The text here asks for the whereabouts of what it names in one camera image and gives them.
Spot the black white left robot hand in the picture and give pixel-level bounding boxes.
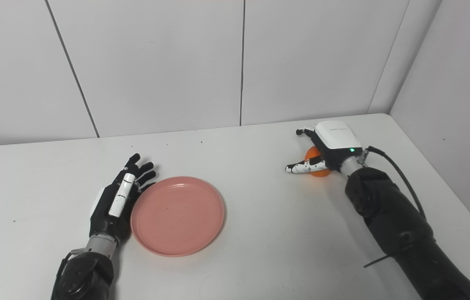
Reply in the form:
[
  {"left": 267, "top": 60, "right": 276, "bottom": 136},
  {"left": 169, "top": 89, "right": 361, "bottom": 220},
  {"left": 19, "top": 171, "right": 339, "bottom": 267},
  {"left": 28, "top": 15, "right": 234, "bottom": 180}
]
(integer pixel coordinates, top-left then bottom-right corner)
[{"left": 89, "top": 153, "right": 157, "bottom": 244}]

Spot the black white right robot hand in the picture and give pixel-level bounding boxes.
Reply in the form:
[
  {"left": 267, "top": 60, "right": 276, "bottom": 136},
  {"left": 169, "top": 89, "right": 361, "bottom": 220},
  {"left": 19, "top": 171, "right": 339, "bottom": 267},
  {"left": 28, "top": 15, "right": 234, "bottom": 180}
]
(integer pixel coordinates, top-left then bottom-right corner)
[{"left": 286, "top": 121, "right": 363, "bottom": 175}]

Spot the orange fruit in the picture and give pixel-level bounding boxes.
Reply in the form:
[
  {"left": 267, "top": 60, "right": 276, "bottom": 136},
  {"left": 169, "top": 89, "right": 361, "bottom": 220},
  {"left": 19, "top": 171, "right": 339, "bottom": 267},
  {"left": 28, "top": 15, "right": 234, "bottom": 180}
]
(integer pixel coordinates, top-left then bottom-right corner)
[{"left": 304, "top": 146, "right": 330, "bottom": 178}]

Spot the pink round plate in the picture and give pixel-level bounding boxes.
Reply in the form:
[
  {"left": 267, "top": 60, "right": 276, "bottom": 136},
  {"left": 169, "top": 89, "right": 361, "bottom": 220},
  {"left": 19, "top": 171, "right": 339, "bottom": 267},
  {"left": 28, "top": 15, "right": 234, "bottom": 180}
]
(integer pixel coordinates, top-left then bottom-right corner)
[{"left": 130, "top": 176, "right": 225, "bottom": 257}]

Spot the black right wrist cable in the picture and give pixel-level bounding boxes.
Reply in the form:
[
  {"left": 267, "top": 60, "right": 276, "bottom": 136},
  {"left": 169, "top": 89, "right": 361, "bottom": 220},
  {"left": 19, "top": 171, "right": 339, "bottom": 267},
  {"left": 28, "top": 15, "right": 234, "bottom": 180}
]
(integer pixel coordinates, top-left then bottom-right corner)
[{"left": 362, "top": 146, "right": 427, "bottom": 221}]

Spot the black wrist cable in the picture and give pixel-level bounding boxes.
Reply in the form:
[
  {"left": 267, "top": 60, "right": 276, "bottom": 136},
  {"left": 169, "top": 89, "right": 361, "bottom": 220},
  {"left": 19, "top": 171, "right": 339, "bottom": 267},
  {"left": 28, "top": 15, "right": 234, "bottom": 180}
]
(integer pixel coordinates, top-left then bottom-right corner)
[
  {"left": 362, "top": 146, "right": 427, "bottom": 221},
  {"left": 54, "top": 249, "right": 86, "bottom": 289}
]

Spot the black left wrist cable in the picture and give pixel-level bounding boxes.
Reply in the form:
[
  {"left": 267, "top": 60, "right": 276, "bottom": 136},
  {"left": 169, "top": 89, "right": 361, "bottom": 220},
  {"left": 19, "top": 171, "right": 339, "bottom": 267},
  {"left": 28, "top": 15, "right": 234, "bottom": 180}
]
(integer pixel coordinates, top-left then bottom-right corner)
[{"left": 54, "top": 249, "right": 86, "bottom": 289}]

